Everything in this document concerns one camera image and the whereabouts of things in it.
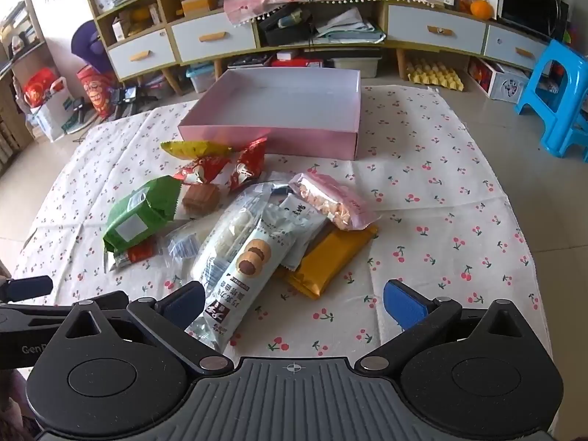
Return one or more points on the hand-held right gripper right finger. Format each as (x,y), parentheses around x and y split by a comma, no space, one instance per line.
(406,305)

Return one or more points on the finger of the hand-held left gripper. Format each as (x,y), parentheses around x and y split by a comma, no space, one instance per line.
(27,287)
(27,314)

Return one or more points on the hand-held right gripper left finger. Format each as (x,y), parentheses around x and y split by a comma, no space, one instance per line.
(183,305)

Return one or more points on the small clear blue packet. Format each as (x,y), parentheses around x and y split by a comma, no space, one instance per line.
(181,244)

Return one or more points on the small orange white packet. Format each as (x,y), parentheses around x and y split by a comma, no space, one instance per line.
(138,255)

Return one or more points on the white cookie packet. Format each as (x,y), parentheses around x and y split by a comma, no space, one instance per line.
(250,257)

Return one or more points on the mustard snack packet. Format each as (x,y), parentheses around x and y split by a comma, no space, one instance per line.
(330,262)

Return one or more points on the green snack packet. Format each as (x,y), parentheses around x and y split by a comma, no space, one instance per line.
(138,216)

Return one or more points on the brown cracker packet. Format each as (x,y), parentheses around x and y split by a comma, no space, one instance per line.
(201,200)

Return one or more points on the pink puffed snack packet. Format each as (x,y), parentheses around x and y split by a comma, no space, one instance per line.
(330,202)

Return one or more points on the white black print packet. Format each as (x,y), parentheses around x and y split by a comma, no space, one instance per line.
(303,225)

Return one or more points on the red white snack packet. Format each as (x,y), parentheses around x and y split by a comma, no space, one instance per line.
(248,165)
(204,170)

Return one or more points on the yellow snack packet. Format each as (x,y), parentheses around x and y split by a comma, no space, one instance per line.
(197,148)

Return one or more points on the pink box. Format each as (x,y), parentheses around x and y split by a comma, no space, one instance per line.
(275,142)

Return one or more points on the clear packet of white rolls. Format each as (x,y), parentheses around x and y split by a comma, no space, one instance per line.
(229,234)

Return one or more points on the cherry print cloth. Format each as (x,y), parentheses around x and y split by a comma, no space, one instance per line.
(436,216)

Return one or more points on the small silver blue packet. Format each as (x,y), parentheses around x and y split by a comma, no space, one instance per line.
(282,186)

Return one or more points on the white shopping bag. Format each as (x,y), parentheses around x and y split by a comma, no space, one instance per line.
(50,105)

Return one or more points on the red mascot bag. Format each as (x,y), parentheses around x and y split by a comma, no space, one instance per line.
(96,92)

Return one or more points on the black tripod device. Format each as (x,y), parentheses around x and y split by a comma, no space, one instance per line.
(131,99)

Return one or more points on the clear bin with blue lid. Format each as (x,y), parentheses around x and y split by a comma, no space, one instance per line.
(200,78)

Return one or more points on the wooden side shelf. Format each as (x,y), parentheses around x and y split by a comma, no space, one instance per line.
(23,55)

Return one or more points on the yellow egg tray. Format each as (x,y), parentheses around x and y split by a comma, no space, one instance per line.
(436,74)

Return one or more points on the white printed box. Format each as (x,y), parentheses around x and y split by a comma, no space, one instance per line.
(505,82)

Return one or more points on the clear storage bin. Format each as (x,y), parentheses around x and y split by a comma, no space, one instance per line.
(356,66)

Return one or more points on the purple hat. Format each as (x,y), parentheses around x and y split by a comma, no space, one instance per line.
(87,46)

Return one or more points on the white drawer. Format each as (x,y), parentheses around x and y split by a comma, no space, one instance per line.
(142,53)
(514,46)
(213,41)
(436,27)

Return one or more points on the blue plastic stool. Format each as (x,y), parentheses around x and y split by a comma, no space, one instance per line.
(551,92)

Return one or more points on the red box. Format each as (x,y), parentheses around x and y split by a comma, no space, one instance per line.
(303,63)

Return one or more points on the wooden TV cabinet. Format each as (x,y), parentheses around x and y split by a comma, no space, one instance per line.
(344,47)

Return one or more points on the folded pale cloths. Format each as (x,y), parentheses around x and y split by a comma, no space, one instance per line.
(349,27)

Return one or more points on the black storage box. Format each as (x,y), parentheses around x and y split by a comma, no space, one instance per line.
(285,27)

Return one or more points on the orange cardboard box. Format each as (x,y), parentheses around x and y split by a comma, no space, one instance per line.
(200,3)

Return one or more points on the orange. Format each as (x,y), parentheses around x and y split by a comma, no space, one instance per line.
(481,8)

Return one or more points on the black microwave oven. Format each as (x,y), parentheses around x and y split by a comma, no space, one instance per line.
(528,9)

